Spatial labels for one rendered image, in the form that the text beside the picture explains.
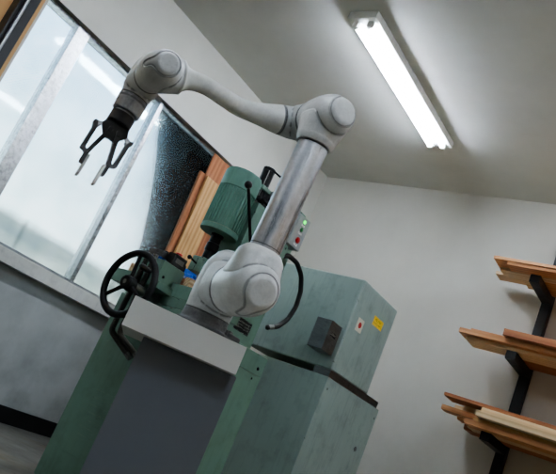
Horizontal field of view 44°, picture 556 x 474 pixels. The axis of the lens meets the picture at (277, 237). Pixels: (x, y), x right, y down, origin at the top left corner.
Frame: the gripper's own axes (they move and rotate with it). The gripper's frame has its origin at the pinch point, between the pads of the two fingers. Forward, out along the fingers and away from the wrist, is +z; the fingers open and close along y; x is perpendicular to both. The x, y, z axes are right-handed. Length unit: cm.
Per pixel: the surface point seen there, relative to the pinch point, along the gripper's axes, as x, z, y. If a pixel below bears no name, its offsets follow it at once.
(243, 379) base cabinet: -72, 27, -110
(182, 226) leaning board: -230, -51, -98
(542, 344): -76, -69, -271
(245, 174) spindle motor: -74, -52, -67
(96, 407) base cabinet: -74, 64, -59
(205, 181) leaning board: -231, -85, -97
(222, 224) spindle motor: -73, -27, -69
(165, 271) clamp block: -65, 5, -54
